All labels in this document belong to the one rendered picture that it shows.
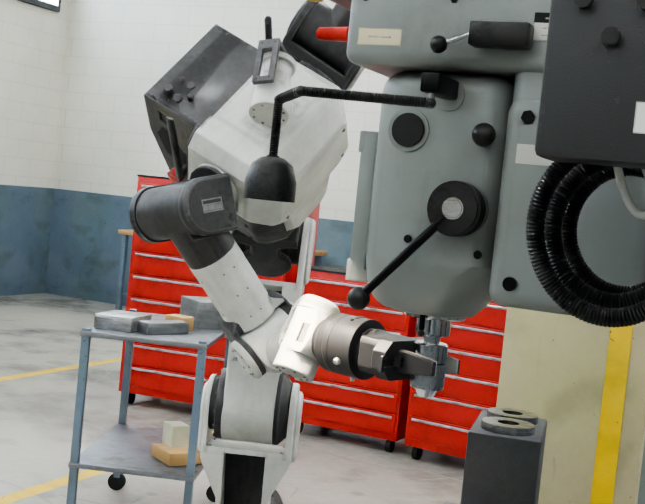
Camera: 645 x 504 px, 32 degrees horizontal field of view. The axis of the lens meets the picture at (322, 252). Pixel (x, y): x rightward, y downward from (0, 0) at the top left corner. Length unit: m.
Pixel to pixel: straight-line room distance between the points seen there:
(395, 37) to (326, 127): 0.51
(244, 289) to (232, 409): 0.40
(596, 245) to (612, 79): 0.30
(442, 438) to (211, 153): 4.61
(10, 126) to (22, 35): 0.98
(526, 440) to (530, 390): 1.43
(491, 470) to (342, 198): 9.55
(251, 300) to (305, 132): 0.30
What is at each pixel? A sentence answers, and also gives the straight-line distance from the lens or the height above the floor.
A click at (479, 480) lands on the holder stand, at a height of 1.01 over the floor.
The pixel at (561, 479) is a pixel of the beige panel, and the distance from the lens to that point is 3.33.
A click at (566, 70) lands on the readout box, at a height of 1.60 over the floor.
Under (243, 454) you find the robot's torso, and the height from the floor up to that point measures 0.92.
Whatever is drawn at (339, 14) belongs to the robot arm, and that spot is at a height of 1.78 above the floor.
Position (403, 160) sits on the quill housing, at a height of 1.51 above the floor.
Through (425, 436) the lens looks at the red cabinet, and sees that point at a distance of 6.42.
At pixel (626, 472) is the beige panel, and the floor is 0.77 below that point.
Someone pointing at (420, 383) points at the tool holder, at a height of 1.21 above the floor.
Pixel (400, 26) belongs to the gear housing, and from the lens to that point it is 1.47.
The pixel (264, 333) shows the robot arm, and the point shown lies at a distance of 1.92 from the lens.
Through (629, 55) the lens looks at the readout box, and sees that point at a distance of 1.13.
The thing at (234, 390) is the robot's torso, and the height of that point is 1.05.
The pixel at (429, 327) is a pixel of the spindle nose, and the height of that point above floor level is 1.29.
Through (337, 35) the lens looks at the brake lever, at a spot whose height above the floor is 1.70.
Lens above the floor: 1.46
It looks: 3 degrees down
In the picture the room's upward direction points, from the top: 6 degrees clockwise
